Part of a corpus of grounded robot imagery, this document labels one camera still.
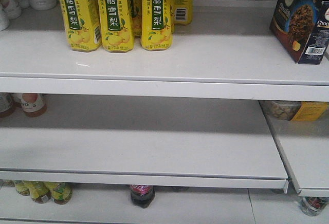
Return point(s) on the yellow pear drink bottle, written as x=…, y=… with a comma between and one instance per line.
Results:
x=156, y=31
x=82, y=24
x=116, y=25

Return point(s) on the yellow drink bottle rear right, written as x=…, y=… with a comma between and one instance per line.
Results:
x=183, y=12

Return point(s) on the yellow pear drink bottle middle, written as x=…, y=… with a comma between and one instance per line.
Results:
x=116, y=25

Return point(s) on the dark blue cookie box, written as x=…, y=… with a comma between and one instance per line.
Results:
x=301, y=26

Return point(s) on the white supermarket shelf right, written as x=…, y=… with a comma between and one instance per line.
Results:
x=186, y=120

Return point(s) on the clear bottle bottom right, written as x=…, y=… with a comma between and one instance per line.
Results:
x=313, y=206

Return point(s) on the orange tea bottles middle shelf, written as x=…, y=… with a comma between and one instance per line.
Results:
x=33, y=105

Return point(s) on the bottles on bottom shelf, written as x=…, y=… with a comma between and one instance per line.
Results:
x=42, y=191

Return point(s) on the dark cola bottle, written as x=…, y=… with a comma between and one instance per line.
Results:
x=142, y=195

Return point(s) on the yellow pear drink bottle left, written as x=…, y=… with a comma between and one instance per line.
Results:
x=82, y=24

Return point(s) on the yellow drink bottle rear middle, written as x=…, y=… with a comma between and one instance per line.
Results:
x=136, y=17

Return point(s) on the yellow pear drink bottle right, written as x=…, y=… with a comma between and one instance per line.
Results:
x=156, y=31

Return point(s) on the yellow cookie tub package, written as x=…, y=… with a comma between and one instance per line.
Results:
x=295, y=110

